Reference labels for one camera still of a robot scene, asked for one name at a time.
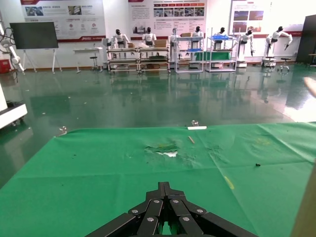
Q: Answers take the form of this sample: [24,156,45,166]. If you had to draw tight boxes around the black stool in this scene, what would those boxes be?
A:
[277,57,291,73]
[89,56,100,73]

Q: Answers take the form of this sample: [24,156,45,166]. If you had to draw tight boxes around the white table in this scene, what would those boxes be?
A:
[73,46,104,74]

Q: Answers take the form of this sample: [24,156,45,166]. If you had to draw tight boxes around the metal shelving rack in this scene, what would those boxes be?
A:
[138,45,171,74]
[106,46,140,75]

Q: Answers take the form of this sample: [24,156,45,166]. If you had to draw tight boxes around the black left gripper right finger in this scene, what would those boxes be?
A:
[164,182,260,237]

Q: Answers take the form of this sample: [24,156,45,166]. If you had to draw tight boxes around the white shelving rack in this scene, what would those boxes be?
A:
[174,36,205,74]

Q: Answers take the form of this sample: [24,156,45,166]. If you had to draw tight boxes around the white machine base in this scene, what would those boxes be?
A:
[0,83,28,130]

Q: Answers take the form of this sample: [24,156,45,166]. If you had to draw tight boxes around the black cabinet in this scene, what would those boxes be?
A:
[295,14,316,64]

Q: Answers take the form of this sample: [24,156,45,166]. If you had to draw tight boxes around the blue topped shelving rack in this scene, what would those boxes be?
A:
[205,35,238,73]

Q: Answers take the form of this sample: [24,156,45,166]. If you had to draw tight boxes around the black screen on stand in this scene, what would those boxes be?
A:
[9,21,62,74]

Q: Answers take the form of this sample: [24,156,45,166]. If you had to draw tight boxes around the red box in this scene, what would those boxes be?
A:
[0,59,13,74]

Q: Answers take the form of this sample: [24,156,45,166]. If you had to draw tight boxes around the green table cloth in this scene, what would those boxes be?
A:
[0,122,316,237]

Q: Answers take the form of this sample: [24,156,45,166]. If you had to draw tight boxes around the white humanoid robot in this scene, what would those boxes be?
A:
[236,29,256,69]
[214,27,230,50]
[141,26,157,47]
[109,29,131,49]
[262,25,294,68]
[192,25,205,38]

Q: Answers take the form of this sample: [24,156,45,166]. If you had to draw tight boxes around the white jointed robot arm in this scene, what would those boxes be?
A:
[0,18,27,74]

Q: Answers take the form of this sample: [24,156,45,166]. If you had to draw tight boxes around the wall poster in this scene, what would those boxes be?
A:
[229,0,273,36]
[20,0,106,43]
[128,0,208,40]

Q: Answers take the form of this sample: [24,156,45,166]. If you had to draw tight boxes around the large open cardboard carton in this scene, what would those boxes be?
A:
[291,77,316,237]

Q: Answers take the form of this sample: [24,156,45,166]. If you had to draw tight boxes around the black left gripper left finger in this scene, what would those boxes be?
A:
[85,182,166,237]

